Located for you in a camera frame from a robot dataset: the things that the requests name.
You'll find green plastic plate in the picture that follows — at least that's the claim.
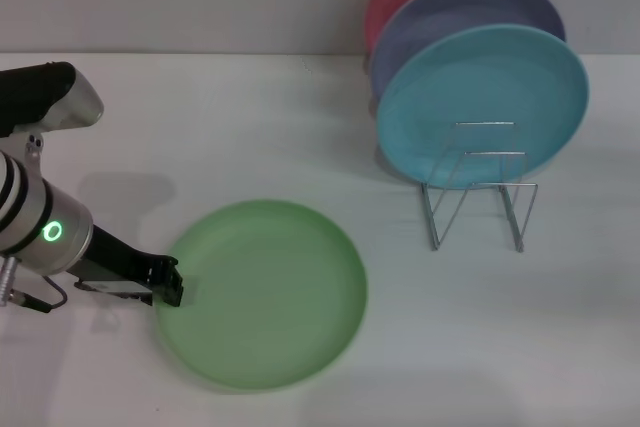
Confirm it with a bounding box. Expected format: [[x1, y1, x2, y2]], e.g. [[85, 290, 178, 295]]
[[154, 199, 369, 392]]

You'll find silver wire plate rack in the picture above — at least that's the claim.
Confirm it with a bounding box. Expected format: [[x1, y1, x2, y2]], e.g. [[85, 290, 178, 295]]
[[421, 120, 540, 253]]

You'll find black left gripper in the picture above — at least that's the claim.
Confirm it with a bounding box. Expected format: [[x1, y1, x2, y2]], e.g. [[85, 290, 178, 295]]
[[74, 223, 185, 308]]

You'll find silver plug with black cable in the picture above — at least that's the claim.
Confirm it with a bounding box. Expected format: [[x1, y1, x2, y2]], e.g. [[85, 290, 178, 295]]
[[0, 255, 69, 314]]

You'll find turquoise plastic plate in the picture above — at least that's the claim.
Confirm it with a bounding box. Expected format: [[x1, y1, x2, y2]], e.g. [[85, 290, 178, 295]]
[[375, 24, 590, 192]]

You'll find left wrist camera housing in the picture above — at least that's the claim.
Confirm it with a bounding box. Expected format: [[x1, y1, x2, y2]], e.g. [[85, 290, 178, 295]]
[[0, 61, 105, 139]]

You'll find purple plastic plate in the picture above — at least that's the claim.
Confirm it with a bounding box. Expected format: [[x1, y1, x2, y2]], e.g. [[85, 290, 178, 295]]
[[370, 0, 569, 98]]

